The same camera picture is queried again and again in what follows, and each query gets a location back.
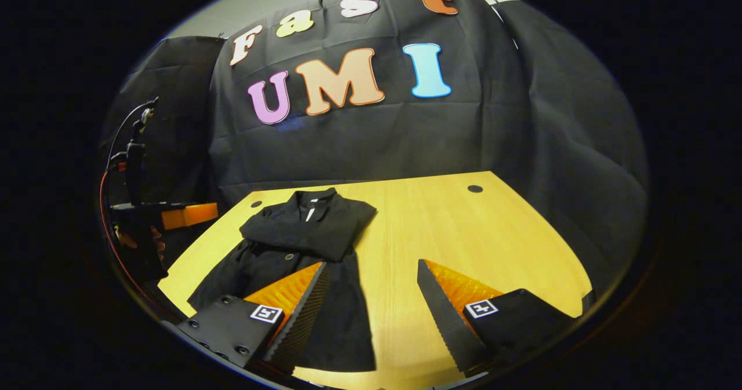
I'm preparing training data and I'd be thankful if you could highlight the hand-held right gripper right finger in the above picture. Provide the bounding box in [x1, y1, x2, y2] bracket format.
[416, 258, 577, 378]

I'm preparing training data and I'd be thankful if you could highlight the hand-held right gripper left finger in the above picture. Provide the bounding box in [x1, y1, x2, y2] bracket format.
[174, 261, 329, 374]

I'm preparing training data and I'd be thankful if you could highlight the black button-up garment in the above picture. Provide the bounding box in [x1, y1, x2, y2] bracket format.
[187, 187, 379, 373]

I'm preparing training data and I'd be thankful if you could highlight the black backdrop cloth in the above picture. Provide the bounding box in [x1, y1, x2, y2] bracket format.
[99, 0, 650, 298]

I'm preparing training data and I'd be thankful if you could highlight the red cable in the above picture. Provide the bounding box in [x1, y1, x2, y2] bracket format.
[99, 167, 152, 305]

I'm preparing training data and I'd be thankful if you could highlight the black cable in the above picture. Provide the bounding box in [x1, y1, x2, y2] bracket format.
[107, 101, 155, 165]

